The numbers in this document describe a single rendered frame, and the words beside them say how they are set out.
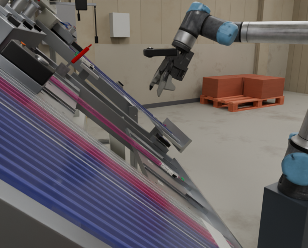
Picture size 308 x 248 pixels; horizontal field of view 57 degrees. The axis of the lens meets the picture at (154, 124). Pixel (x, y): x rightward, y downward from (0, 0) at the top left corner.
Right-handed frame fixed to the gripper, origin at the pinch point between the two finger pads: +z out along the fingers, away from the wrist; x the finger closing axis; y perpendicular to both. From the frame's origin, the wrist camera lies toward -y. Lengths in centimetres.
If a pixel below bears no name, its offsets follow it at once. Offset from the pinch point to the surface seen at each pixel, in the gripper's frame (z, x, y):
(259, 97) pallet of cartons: -58, 347, 272
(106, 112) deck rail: 10.4, -18.0, -14.8
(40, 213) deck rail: 6, -85, -26
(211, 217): 16, -51, 11
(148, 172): 12, -51, -7
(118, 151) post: 28.3, 8.0, 0.5
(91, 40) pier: -12, 341, -26
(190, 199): 15, -49, 6
